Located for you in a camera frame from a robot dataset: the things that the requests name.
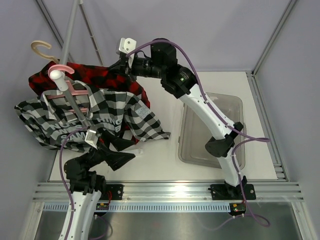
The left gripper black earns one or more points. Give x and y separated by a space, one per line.
114 159

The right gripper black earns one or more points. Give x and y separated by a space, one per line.
121 65

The red black plaid shirt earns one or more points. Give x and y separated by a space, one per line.
97 76

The beige plastic hanger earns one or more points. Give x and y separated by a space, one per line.
38 45

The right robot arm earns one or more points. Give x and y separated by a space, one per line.
158 59

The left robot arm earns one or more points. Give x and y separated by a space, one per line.
89 192

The pink plastic hanger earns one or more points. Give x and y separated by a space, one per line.
57 74

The grey black plaid shirt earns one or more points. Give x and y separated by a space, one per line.
33 113

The grey clothes rack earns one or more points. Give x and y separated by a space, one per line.
70 37

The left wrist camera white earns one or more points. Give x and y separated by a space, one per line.
91 137

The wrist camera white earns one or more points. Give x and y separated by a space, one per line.
91 137
126 46

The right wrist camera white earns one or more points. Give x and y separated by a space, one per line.
126 46

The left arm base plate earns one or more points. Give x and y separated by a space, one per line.
110 194

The slotted cable duct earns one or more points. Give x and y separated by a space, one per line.
165 207

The aluminium front rail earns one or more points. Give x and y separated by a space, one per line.
276 191

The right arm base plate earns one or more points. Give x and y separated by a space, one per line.
228 192

